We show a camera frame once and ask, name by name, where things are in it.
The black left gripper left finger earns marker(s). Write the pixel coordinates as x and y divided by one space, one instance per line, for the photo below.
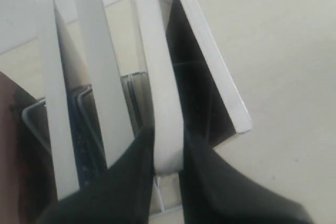
122 194

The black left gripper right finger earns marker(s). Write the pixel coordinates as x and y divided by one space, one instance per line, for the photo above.
212 191

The pink teal cover book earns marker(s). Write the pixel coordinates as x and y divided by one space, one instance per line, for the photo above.
209 98

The blue moon cover book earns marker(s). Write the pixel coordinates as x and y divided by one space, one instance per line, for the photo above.
168 118

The grey white spine book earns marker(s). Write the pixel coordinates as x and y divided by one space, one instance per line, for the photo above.
115 124

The black grey portrait book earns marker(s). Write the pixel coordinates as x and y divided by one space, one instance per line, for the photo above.
57 50

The white wire book rack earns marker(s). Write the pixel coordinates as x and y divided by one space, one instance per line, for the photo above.
89 140

